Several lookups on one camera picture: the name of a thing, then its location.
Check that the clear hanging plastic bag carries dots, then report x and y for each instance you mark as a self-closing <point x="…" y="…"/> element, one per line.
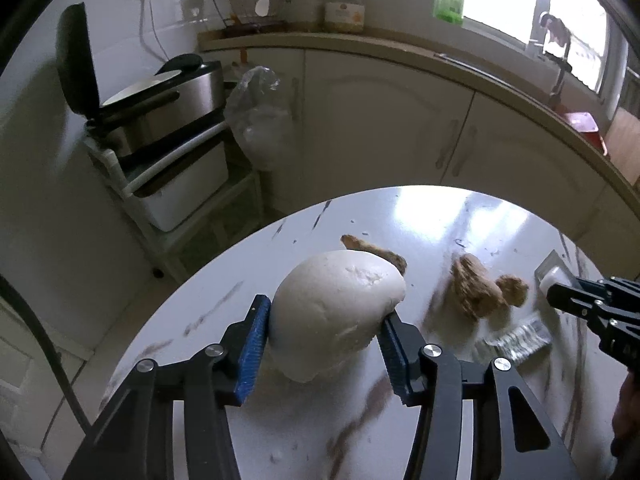
<point x="260" y="120"/>

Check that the wooden cutting board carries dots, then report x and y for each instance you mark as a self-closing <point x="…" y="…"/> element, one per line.
<point x="625" y="145"/>

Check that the white storage rack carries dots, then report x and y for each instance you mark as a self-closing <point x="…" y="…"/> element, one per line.
<point x="185" y="195"/>

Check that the metal faucet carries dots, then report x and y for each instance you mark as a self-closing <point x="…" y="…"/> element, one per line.
<point x="562" y="70"/>

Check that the clear crinkled plastic wrapper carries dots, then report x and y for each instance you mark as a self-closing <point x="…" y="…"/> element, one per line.
<point x="517" y="341"/>

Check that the steel rice cooker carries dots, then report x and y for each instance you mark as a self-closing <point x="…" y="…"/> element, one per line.
<point x="150" y="105"/>

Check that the green soap bottle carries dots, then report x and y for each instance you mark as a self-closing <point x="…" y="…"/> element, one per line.
<point x="450" y="4"/>

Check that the window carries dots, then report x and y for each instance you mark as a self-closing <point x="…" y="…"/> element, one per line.
<point x="500" y="5"/>

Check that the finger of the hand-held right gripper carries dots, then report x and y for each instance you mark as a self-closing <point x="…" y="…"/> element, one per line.
<point x="570" y="297"/>

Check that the large ginger piece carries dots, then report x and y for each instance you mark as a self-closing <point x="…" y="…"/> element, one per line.
<point x="472" y="285"/>

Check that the cloth on faucet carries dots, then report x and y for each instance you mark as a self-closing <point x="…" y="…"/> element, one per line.
<point x="555" y="27"/>

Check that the beige countertop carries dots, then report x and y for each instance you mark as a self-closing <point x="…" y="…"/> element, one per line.
<point x="400" y="51"/>

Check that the red plastic basin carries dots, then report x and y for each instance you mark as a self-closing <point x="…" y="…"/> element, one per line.
<point x="585" y="127"/>

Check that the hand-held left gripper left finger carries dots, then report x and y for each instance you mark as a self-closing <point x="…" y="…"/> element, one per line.
<point x="252" y="350"/>

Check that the flat ginger piece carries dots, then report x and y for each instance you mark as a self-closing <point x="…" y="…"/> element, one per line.
<point x="375" y="251"/>

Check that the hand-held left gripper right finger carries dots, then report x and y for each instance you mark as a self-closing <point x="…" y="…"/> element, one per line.
<point x="397" y="360"/>

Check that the cream kitchen cabinet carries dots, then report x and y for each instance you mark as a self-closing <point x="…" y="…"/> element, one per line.
<point x="375" y="120"/>

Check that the large glass jar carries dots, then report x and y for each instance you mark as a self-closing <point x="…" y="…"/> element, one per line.
<point x="344" y="12"/>

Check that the white steamed bun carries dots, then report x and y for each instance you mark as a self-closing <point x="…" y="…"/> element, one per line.
<point x="340" y="305"/>

